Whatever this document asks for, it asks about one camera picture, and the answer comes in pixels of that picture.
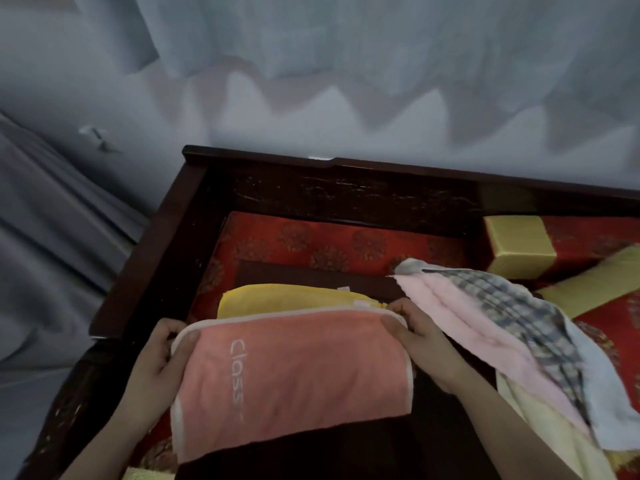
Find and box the person's left hand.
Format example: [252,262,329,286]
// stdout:
[112,318,202,435]

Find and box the person's right hand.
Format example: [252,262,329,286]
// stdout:
[379,298,476,395]

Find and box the light pink scalloped towel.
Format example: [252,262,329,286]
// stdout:
[389,272,593,441]

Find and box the grey striped towel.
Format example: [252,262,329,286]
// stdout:
[393,258,640,453]

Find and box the salmon towel with white trim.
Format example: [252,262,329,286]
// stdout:
[169,307,415,465]

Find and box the yellow towel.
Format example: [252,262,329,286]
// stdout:
[216,283,389,321]

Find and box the cream towel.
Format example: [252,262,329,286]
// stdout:
[495,372,619,480]

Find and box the person's right forearm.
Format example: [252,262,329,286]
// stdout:
[452,369,583,480]

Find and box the dark wooden low table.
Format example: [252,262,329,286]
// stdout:
[175,259,501,480]

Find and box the red patterned seat cushion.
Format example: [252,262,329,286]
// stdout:
[122,210,471,480]

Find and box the grey drape curtain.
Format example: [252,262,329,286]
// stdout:
[0,112,151,480]

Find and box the red square pillow yellow border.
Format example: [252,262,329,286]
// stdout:
[537,244,640,411]

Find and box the red bolster with yellow ends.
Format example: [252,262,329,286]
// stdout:
[482,214,640,281]

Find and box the white sheer curtain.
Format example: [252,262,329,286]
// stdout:
[69,0,640,175]

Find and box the dark carved wooden sofa frame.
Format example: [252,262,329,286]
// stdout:
[15,144,640,480]

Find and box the wall curtain hook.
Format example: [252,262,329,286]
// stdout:
[77,125,121,153]

